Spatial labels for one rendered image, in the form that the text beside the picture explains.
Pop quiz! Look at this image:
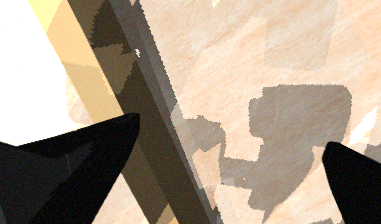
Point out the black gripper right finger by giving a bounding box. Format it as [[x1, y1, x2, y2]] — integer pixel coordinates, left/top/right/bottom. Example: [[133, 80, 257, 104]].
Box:
[[321, 141, 381, 224]]

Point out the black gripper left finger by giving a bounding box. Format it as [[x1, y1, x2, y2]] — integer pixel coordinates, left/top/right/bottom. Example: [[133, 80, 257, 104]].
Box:
[[0, 112, 140, 224]]

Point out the long wooden bed rail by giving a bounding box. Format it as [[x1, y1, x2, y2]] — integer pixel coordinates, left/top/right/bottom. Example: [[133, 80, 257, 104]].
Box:
[[27, 0, 211, 224]]

